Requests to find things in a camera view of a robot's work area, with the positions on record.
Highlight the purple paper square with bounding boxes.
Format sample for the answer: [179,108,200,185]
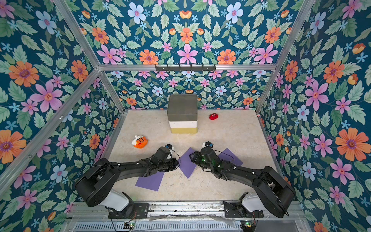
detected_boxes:
[179,148,196,179]
[135,172,164,191]
[218,148,243,166]

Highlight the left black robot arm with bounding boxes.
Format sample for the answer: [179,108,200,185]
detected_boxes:
[74,145,180,212]

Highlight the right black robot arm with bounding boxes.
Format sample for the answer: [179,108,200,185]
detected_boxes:
[189,146,295,218]

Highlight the orange tiger plush toy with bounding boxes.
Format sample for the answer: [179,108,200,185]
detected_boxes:
[131,135,148,149]

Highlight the small red toy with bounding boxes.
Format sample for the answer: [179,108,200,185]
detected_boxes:
[209,113,218,120]

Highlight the grey white yellow stacked box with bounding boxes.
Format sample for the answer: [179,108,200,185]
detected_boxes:
[167,94,198,134]

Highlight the white ventilation grille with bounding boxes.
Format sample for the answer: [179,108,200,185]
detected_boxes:
[70,221,242,232]

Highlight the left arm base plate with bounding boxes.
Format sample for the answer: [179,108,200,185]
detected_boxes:
[108,203,149,219]

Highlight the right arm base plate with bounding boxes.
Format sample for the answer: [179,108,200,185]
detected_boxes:
[222,201,264,219]

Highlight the grey wall hook rail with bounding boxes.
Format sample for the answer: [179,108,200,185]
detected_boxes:
[155,64,216,72]

